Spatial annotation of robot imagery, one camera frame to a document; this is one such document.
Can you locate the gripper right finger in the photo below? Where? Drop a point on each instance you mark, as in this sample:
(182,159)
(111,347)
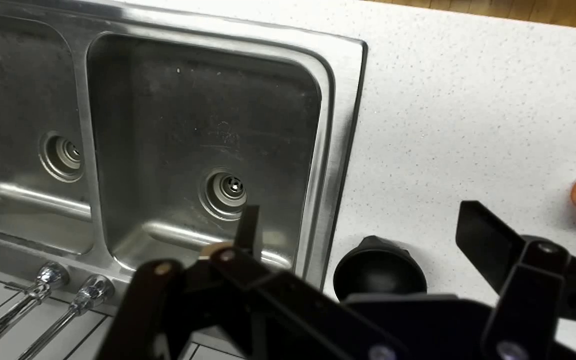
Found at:
(523,280)

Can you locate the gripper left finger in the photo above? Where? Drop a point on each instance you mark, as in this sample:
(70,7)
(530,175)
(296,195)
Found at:
(248,300)

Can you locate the black bowl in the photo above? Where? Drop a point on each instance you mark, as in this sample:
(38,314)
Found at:
(378,272)

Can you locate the stainless steel double sink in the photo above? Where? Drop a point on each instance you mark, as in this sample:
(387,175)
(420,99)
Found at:
(168,145)

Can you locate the chrome tap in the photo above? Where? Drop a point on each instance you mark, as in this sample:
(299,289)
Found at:
(70,312)
(13,312)

